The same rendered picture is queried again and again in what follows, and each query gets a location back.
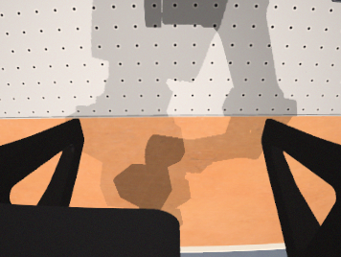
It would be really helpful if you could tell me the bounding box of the grey perforated base plate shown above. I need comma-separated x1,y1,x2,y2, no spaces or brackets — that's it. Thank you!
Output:
0,0,341,119

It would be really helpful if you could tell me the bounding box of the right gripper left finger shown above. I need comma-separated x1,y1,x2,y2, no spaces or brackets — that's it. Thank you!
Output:
0,118,84,207

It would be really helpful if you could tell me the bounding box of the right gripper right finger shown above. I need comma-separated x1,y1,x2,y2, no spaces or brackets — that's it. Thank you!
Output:
261,119,341,257

